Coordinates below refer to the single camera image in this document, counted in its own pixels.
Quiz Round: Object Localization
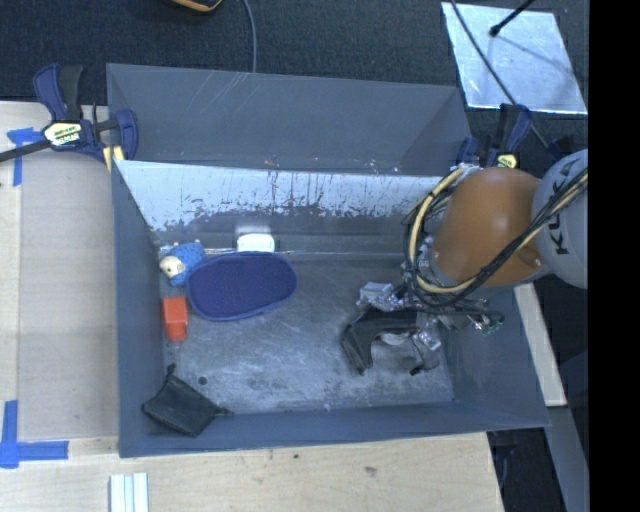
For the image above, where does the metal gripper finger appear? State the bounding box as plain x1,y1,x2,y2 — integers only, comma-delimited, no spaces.
356,281,404,312
410,329,444,374

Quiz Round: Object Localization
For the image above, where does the grey metal bin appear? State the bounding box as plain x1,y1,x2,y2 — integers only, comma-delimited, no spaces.
105,62,552,459

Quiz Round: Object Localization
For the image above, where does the white block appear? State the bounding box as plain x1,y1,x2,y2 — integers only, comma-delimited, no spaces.
235,231,277,254

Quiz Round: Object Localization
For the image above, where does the blue oval slipper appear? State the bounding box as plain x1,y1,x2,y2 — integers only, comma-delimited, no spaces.
187,251,299,322

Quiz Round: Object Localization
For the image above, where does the blue toy with cream face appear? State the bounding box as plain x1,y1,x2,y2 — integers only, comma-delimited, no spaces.
159,240,207,288

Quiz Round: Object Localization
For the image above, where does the orange-red block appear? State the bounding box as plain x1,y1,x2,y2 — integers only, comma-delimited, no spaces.
160,296,190,343

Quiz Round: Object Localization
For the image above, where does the black cloth pouch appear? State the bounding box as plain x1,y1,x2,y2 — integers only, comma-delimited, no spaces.
140,363,234,438

